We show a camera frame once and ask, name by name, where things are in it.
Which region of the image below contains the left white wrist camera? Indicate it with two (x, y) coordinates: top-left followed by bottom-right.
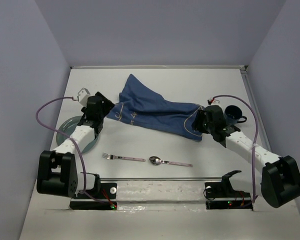
(77, 87), (91, 107)

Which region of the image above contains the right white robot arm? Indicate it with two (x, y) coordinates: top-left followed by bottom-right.
(192, 105), (300, 208)

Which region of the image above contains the dark blue mug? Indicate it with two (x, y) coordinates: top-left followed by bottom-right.
(223, 105), (247, 125)

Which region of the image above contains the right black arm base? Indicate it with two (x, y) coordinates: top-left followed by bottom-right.
(203, 170), (253, 210)

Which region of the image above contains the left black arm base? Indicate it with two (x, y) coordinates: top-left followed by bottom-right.
(69, 181), (118, 211)

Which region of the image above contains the blue cloth placemat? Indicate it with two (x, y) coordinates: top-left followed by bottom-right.
(107, 74), (204, 142)

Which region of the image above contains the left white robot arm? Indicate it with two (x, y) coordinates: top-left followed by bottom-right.
(36, 88), (115, 199)

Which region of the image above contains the pink handled spoon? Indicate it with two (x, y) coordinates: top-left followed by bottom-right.
(149, 156), (193, 168)

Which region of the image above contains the pink handled fork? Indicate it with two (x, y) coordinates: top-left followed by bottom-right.
(101, 152), (146, 162)

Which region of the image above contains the teal ceramic plate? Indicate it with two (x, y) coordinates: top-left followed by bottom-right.
(55, 116), (99, 154)

